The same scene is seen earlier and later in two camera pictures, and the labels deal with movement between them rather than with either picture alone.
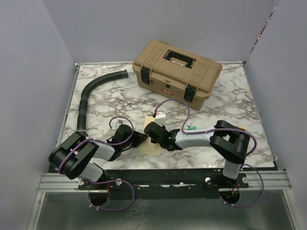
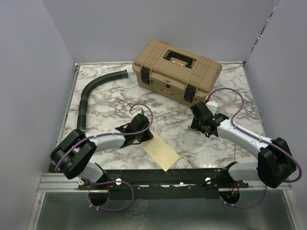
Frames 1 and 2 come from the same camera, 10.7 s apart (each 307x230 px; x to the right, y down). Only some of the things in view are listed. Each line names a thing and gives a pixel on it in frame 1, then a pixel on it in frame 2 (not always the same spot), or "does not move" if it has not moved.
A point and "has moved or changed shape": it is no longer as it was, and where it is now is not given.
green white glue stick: x=193 y=128 does not move
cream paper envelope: x=148 y=147 has moved or changed shape
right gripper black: x=162 y=128 to x=195 y=125
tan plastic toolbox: x=186 y=76 does not move
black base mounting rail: x=170 y=183 does not move
